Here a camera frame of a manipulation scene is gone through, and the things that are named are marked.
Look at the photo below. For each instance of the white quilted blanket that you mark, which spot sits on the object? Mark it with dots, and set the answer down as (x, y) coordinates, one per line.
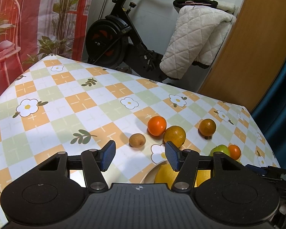
(199, 33)

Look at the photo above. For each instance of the wooden board panel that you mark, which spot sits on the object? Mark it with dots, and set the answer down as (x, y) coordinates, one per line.
(252, 55)

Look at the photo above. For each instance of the small orange tangerine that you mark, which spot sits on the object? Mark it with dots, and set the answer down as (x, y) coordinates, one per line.
(235, 152)

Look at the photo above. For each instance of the black exercise bike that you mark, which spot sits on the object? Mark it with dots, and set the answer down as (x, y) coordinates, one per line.
(115, 40)

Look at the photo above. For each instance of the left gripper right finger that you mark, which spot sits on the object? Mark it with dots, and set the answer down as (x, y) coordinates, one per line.
(185, 162)

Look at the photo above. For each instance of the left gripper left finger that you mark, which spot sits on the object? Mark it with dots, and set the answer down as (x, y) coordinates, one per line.
(94, 162)

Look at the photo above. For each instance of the red printed backdrop curtain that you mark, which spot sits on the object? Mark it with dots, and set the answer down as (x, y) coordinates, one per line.
(33, 29)

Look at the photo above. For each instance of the brown kiwi fruit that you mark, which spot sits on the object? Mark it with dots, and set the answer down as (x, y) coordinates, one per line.
(137, 140)

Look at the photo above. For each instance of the checkered floral tablecloth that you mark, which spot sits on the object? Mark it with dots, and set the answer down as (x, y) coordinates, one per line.
(64, 105)

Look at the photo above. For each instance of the yellow-brown orange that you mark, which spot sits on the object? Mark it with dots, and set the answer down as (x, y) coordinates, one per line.
(176, 135)

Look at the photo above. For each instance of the beige round plate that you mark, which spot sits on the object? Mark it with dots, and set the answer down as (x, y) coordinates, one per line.
(149, 178)

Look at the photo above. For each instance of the bright orange tangerine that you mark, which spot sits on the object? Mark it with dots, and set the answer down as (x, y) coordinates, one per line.
(157, 125)

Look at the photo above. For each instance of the green apple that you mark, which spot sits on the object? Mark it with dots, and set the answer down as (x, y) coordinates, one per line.
(220, 148)

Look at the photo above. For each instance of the dark brownish orange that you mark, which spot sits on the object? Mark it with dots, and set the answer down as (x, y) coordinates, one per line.
(207, 127)

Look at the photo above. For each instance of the teal curtain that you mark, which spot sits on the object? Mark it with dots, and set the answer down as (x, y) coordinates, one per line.
(270, 116)

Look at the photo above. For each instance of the yellow lemon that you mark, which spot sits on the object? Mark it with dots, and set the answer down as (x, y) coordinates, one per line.
(167, 175)

